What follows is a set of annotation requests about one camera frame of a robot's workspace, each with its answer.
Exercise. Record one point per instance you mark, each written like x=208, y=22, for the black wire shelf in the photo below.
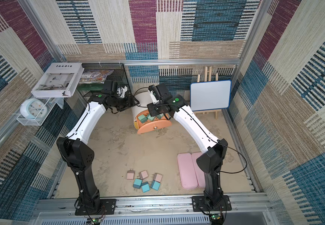
x=120, y=75

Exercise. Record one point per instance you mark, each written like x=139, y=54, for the pink case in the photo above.
x=191, y=175

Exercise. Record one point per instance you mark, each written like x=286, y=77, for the white round drawer cabinet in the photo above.
x=144, y=99

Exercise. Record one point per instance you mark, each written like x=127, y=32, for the green book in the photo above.
x=109, y=86

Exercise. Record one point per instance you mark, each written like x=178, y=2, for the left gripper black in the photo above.
x=128, y=104

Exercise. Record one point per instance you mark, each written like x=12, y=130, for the clear wire basket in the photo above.
x=50, y=103

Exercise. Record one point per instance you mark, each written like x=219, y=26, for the green plug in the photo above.
x=150, y=117
x=142, y=118
x=160, y=116

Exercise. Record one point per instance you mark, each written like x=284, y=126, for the pink plug right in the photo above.
x=157, y=177

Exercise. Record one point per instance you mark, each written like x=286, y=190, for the wooden easel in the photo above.
x=203, y=94

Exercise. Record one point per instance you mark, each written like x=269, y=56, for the blue plug right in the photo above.
x=155, y=185

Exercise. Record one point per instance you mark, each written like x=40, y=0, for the white alarm clock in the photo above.
x=33, y=109

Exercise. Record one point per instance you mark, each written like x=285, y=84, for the pink plug middle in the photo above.
x=143, y=175

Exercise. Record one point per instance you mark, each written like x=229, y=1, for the pink plug left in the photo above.
x=130, y=175

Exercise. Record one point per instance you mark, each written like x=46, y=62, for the blue plug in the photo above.
x=145, y=187
x=137, y=183
x=155, y=185

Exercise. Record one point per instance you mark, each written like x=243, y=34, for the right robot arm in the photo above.
x=213, y=149

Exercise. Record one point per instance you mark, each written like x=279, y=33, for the blue framed whiteboard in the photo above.
x=224, y=93

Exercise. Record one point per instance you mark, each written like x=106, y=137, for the pink plug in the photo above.
x=143, y=175
x=130, y=175
x=157, y=177

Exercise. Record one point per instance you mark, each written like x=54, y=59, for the blue plug middle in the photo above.
x=145, y=187

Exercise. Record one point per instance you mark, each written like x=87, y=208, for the blue plug left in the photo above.
x=137, y=183

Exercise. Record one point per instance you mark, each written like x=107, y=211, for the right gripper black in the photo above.
x=155, y=111

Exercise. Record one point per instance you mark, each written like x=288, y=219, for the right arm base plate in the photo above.
x=204, y=204

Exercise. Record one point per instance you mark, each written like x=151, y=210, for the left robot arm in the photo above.
x=76, y=153

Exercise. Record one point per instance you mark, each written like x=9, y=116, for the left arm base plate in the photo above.
x=99, y=207

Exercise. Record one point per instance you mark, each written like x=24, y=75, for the colourful snack bag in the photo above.
x=94, y=76

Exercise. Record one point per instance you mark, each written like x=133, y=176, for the white magazine box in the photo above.
x=59, y=81

